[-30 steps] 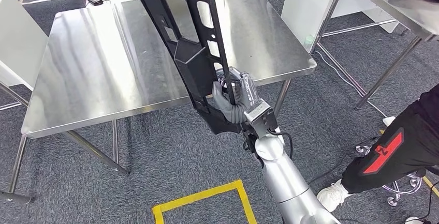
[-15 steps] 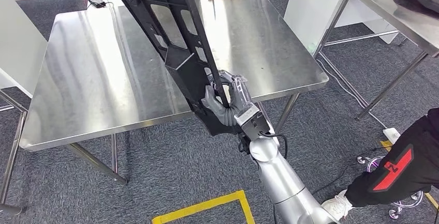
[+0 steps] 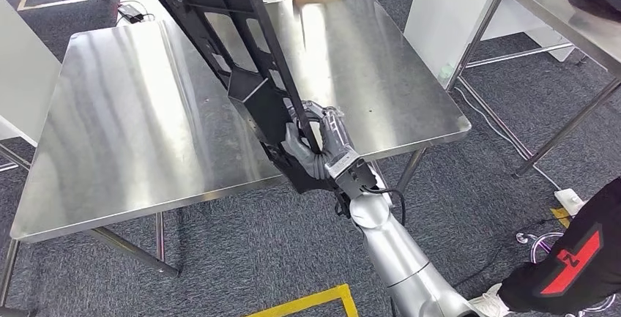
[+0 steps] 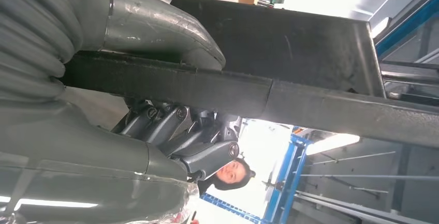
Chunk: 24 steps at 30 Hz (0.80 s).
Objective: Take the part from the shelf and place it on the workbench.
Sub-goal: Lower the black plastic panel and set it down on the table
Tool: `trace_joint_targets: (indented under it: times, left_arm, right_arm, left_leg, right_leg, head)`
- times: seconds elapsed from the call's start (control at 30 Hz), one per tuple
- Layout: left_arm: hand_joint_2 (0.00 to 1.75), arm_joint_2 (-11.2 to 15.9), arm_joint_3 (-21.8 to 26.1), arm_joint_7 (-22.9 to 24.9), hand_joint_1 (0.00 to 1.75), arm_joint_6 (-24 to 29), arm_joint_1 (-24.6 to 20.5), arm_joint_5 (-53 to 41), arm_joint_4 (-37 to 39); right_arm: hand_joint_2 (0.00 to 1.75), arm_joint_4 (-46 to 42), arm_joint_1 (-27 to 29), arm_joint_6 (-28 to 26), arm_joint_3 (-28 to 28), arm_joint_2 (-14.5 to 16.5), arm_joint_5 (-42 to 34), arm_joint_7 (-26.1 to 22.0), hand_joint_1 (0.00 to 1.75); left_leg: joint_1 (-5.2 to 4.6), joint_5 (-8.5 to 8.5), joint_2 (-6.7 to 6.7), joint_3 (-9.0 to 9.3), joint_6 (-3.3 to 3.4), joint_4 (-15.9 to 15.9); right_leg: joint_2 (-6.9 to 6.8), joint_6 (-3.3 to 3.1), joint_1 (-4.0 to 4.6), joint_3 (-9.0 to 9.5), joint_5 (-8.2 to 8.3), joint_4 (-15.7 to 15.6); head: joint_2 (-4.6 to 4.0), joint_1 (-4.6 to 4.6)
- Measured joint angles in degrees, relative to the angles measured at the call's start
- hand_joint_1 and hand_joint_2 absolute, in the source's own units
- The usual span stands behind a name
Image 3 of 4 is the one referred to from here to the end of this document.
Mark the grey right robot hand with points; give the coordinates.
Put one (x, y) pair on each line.
(339, 135)

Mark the white partition panel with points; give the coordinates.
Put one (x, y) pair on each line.
(24, 72)
(436, 14)

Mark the yellow floor tape mark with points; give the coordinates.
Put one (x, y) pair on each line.
(310, 300)

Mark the white shoe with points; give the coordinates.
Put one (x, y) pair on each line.
(487, 302)

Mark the white power strip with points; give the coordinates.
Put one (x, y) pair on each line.
(570, 202)

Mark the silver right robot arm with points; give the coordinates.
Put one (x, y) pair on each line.
(398, 256)

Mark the stainless steel workbench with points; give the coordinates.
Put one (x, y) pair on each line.
(121, 135)

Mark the black power adapter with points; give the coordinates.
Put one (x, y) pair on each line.
(130, 13)

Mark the stool with chrome base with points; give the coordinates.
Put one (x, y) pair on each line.
(521, 238)

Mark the black plastic frame part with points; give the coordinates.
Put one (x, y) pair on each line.
(262, 106)

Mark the small yellow tape patch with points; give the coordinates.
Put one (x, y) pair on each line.
(562, 218)

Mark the person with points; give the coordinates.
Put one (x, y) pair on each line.
(606, 208)

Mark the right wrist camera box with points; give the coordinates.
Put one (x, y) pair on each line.
(342, 162)

